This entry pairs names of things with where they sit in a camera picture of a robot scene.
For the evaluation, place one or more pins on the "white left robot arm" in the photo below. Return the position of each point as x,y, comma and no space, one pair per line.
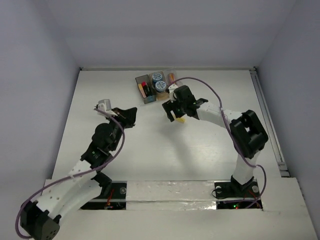
75,175

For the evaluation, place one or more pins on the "yellow highlighter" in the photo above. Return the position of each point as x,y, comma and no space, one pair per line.
181,120

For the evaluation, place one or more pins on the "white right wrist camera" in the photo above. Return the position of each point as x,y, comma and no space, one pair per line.
171,88

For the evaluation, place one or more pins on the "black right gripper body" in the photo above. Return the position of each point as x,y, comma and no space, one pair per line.
180,110

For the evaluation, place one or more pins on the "smoky grey plastic bin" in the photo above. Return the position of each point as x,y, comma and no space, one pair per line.
145,78

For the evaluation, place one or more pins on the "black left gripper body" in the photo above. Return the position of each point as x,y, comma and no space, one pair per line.
122,117

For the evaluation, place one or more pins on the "clear plastic bin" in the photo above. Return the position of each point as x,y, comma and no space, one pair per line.
178,83

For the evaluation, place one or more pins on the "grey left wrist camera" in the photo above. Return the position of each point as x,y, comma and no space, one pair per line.
103,106

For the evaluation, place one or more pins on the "black pink highlighter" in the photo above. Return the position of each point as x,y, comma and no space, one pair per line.
146,88

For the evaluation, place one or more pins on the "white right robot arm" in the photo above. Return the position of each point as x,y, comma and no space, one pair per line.
245,129

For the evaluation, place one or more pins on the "white foam front board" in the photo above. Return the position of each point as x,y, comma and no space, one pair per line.
172,210

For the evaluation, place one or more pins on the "blue white round jar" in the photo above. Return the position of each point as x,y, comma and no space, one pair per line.
160,86

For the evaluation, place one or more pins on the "orange pink highlighter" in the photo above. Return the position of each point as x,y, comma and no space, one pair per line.
140,87

